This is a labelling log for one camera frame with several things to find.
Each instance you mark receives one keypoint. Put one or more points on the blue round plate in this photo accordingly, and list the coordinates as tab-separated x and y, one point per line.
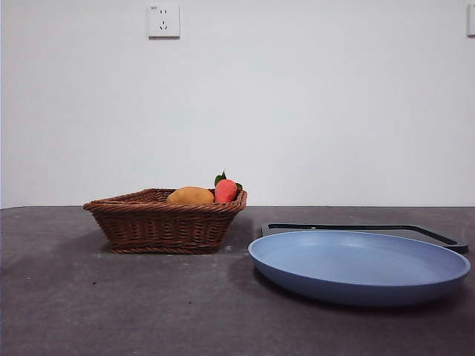
356	267

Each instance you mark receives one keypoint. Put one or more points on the orange carrot with green leaves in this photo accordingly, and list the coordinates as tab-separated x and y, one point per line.
225	191

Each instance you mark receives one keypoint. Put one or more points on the yellow-brown potato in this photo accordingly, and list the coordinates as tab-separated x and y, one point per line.
190	195

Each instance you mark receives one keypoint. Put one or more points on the brown wicker basket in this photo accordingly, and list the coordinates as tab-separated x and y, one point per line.
159	226

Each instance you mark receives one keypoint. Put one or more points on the black rectangular cutting board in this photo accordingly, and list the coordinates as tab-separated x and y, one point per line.
441	239

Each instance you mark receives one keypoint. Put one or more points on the white wall socket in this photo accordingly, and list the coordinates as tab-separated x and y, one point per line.
164	21

